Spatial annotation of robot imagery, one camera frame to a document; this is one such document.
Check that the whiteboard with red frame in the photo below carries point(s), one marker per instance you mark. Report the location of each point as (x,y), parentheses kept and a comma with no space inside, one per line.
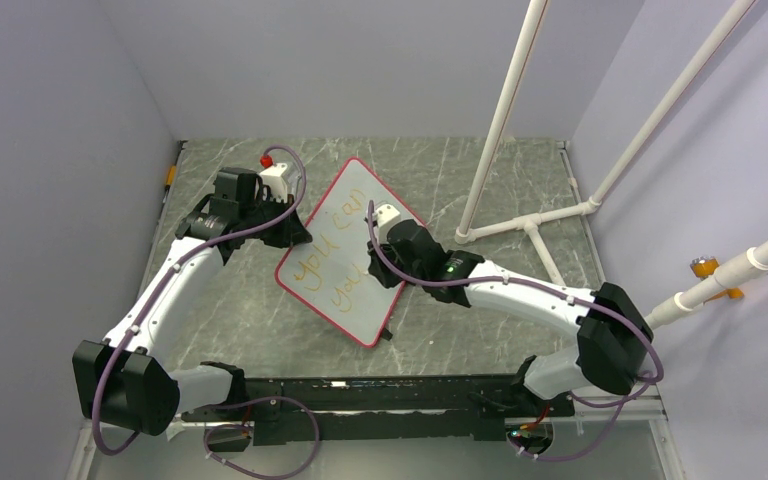
(330,275)

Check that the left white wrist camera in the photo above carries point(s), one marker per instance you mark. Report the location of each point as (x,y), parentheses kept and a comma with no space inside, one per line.
(281,179)

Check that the white PVC pipe right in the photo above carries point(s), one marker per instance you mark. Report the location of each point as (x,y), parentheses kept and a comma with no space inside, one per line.
(751,264)

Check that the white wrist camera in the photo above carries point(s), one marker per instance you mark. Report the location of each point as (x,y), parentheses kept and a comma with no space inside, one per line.
(281,179)
(385,216)

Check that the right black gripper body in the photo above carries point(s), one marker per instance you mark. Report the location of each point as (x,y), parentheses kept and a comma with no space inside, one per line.
(389,278)

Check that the white PVC pipe frame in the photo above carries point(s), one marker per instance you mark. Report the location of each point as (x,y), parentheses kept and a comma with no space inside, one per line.
(561,52)

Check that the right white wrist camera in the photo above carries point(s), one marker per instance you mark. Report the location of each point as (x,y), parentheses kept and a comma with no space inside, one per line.
(385,216)

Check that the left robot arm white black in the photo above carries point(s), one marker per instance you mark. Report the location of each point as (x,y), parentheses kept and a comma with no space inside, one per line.
(124,379)

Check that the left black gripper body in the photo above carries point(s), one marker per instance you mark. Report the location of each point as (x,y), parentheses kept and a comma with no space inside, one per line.
(266,209)

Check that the orange black screwdriver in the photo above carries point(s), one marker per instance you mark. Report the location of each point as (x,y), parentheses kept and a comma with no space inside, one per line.
(172,170)

